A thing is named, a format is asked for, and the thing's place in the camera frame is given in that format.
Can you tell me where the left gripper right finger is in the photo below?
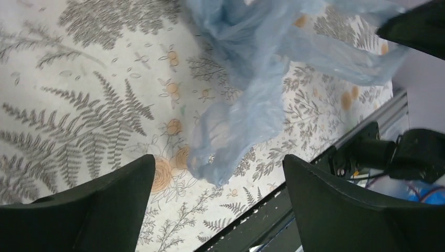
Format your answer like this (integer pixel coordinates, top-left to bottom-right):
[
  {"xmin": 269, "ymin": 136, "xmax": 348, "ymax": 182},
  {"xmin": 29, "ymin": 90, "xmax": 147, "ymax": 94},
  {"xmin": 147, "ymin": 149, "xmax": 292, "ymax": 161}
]
[{"xmin": 283, "ymin": 155, "xmax": 444, "ymax": 251}]

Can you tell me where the light blue trash bag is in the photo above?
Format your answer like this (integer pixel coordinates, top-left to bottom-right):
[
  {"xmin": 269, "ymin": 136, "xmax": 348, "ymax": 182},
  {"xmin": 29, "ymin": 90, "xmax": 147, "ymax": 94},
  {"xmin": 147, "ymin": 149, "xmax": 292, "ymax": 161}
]
[{"xmin": 185, "ymin": 1, "xmax": 409, "ymax": 186}]

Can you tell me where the floral patterned table mat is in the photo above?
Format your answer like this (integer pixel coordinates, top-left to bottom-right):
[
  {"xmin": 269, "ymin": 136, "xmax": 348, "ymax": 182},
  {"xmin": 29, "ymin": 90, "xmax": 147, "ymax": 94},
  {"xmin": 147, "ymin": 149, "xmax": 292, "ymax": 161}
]
[{"xmin": 1, "ymin": 1, "xmax": 393, "ymax": 251}]

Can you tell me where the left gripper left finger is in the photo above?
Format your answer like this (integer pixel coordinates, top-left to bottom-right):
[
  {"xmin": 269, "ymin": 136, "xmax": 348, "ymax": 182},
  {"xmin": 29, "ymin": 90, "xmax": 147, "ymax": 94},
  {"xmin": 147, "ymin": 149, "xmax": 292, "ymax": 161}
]
[{"xmin": 1, "ymin": 154, "xmax": 155, "ymax": 251}]

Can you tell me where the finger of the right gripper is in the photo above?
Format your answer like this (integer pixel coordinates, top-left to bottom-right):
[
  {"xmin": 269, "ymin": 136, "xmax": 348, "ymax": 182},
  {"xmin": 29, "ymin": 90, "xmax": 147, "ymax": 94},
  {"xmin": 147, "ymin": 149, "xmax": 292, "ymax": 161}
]
[{"xmin": 376, "ymin": 0, "xmax": 444, "ymax": 60}]

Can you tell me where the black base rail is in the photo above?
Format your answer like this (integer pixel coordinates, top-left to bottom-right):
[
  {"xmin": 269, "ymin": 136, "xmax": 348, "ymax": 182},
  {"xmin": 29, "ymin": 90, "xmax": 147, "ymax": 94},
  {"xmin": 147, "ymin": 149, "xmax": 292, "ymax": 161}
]
[{"xmin": 197, "ymin": 89, "xmax": 408, "ymax": 251}]

